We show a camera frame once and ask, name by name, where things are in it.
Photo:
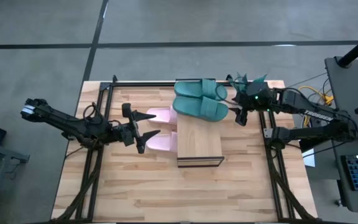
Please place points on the pink rubber slide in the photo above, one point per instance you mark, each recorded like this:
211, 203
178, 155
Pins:
163, 115
163, 142

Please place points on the silver metal bracket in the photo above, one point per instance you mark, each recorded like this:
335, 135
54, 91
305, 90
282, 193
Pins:
268, 133

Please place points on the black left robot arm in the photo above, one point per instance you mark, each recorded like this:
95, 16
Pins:
73, 126

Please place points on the black aluminium rig frame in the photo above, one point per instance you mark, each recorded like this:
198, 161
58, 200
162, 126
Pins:
104, 174

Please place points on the teal rubber slide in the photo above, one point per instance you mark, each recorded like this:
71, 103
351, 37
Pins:
197, 109
194, 88

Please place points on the white paper sheet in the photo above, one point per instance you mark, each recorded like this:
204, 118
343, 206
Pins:
309, 158

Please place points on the black slanted pole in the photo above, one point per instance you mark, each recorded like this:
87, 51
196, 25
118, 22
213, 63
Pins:
357, 48

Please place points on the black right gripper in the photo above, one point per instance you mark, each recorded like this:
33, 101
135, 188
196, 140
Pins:
256, 96

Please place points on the grey desk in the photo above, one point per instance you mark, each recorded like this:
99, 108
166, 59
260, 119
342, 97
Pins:
346, 99

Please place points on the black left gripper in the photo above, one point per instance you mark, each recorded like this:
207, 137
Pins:
130, 133

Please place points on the wooden shelf with black frame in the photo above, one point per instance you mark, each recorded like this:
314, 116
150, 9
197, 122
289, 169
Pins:
199, 140

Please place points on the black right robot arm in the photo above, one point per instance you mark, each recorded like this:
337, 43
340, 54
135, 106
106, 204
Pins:
319, 115

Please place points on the green plant in white pot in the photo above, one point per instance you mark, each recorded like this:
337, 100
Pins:
242, 80

